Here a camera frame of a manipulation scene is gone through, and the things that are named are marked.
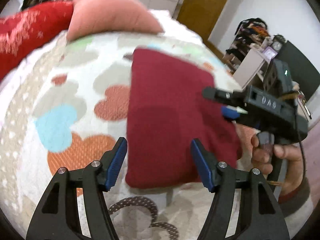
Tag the white fleece blanket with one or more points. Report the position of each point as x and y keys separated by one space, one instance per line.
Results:
x=20 y=89

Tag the red floral quilt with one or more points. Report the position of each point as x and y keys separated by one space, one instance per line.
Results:
x=30 y=29

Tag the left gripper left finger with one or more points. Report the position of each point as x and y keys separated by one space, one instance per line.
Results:
x=56 y=215

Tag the black monitor screen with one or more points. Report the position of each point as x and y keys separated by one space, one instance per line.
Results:
x=301 y=69

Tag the right forearm grey sleeve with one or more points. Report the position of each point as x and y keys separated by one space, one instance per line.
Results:
x=298 y=202

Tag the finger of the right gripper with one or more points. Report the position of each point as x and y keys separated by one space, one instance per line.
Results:
x=229 y=112

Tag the person right hand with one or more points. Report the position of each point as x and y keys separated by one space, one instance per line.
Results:
x=295 y=167

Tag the wooden door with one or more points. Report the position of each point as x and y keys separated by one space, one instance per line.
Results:
x=200 y=16

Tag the heart patterned patchwork bedspread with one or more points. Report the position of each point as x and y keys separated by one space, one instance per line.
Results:
x=80 y=113

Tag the pink corduroy pillow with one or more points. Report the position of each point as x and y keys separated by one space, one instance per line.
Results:
x=97 y=16

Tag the cluttered white shelf unit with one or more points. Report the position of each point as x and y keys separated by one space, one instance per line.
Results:
x=252 y=50

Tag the dark red knit sweater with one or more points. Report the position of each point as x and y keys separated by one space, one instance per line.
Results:
x=166 y=112

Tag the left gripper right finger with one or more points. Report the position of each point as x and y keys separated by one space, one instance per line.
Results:
x=243 y=206

